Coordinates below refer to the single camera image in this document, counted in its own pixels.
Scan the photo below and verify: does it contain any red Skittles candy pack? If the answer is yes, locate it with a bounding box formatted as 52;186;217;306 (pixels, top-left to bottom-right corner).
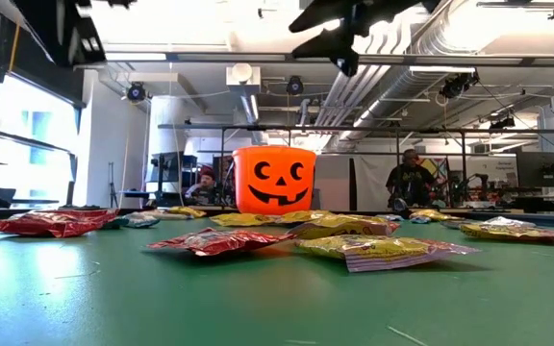
0;209;120;239
145;227;297;258

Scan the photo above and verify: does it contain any dark desk monitor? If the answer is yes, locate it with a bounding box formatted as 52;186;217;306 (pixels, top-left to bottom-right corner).
516;151;554;188

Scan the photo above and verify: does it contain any black spotlight cluster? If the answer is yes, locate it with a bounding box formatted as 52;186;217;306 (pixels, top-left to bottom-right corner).
439;71;480;100

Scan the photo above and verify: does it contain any black metal rack frame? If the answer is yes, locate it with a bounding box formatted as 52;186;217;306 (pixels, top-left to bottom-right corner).
157;123;554;212

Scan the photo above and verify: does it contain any person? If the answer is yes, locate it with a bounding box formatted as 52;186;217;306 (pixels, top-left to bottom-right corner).
184;167;221;207
385;148;441;209

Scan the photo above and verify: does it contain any silver ventilation duct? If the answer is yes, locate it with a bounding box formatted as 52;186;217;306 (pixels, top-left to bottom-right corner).
315;0;499;145

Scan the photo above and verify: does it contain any white ceiling vent box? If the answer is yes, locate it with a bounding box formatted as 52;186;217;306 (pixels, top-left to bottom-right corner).
225;62;263;96

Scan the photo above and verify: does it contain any black ceiling spotlight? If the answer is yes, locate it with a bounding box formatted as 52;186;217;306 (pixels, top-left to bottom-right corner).
489;114;517;130
126;81;147;103
285;75;306;96

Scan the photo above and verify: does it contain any yellow hanging cord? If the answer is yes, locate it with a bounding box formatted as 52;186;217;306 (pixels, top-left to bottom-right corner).
7;23;21;73

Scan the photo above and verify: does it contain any white round column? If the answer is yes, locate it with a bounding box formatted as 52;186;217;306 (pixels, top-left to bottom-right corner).
146;95;187;208

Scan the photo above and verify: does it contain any orange pumpkin face bucket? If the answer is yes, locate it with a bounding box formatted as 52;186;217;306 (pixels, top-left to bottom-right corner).
231;145;318;215

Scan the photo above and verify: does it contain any white partition panel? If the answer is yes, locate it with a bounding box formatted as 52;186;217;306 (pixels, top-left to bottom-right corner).
317;153;393;212

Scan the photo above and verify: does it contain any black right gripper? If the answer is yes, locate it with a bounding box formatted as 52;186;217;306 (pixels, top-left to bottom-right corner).
289;0;441;77

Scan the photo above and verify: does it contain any cluttered workbench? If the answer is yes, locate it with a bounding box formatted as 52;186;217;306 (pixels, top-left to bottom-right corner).
444;189;554;216

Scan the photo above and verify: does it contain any black monitor on stand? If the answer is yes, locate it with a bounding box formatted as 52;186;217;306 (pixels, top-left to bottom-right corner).
147;151;199;209

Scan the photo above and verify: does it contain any large bright window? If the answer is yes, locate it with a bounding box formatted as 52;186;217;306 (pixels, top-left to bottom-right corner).
0;71;84;209

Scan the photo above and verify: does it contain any long ceiling light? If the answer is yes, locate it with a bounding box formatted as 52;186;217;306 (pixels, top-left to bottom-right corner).
103;49;168;64

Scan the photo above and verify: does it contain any thin black tripod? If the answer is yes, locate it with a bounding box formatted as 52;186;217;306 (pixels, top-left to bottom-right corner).
107;161;119;209

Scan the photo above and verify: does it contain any green table mat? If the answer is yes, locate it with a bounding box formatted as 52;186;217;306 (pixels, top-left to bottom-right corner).
0;210;554;346

